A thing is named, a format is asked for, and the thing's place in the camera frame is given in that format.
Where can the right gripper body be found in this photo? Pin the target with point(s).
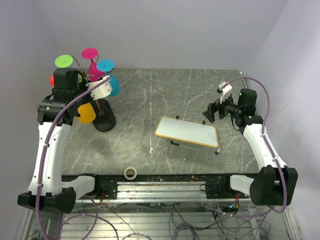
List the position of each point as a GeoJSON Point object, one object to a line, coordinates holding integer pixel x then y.
{"type": "Point", "coordinates": [227, 107]}

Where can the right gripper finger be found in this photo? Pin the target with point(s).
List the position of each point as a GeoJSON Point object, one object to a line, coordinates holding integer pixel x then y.
{"type": "Point", "coordinates": [212, 109]}
{"type": "Point", "coordinates": [209, 115]}

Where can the clear plastic cup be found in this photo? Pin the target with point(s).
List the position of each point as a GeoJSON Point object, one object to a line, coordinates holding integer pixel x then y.
{"type": "Point", "coordinates": [137, 122]}

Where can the blue plastic wine glass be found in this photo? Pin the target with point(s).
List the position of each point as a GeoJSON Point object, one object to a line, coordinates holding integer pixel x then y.
{"type": "Point", "coordinates": [107, 66]}

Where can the pink plastic wine glass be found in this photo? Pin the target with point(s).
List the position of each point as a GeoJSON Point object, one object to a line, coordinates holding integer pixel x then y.
{"type": "Point", "coordinates": [92, 54]}

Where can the orange plastic wine glass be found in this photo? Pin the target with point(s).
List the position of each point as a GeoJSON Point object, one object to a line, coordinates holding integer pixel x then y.
{"type": "Point", "coordinates": [86, 113]}

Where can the green plastic wine glass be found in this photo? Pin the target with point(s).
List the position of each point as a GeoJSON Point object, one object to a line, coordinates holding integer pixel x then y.
{"type": "Point", "coordinates": [65, 61]}

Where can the red plastic wine glass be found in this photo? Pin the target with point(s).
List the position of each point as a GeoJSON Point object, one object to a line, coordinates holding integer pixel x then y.
{"type": "Point", "coordinates": [51, 81]}

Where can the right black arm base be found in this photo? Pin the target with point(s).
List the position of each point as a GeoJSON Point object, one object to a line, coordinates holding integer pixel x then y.
{"type": "Point", "coordinates": [217, 186]}

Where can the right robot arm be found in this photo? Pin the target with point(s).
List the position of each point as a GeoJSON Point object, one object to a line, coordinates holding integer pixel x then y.
{"type": "Point", "coordinates": [275, 182]}

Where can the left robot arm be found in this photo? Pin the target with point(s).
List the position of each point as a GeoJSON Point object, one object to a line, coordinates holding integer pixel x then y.
{"type": "Point", "coordinates": [55, 114]}

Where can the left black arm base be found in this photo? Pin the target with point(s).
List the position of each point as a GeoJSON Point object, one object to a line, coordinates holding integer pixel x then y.
{"type": "Point", "coordinates": [107, 188]}

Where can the black marker pen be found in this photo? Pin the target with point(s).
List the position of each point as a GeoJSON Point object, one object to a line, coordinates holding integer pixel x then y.
{"type": "Point", "coordinates": [185, 144]}

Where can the white tape roll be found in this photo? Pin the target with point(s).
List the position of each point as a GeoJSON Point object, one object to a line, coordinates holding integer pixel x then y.
{"type": "Point", "coordinates": [130, 173]}

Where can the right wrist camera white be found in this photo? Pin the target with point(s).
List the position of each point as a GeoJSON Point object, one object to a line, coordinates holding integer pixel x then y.
{"type": "Point", "coordinates": [225, 90]}

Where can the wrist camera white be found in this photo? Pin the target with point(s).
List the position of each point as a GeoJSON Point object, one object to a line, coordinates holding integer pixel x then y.
{"type": "Point", "coordinates": [100, 89]}
{"type": "Point", "coordinates": [225, 90]}

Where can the small whiteboard wooden frame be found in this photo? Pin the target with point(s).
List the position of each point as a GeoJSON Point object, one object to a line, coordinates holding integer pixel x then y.
{"type": "Point", "coordinates": [187, 131]}

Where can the copper wire wine glass rack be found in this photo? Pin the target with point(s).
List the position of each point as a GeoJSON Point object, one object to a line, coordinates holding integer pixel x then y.
{"type": "Point", "coordinates": [105, 119]}

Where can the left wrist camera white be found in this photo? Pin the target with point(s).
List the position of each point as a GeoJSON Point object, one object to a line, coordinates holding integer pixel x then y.
{"type": "Point", "coordinates": [100, 89]}

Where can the aluminium rail frame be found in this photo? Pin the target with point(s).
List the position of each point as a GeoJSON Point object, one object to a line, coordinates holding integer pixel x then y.
{"type": "Point", "coordinates": [159, 192]}

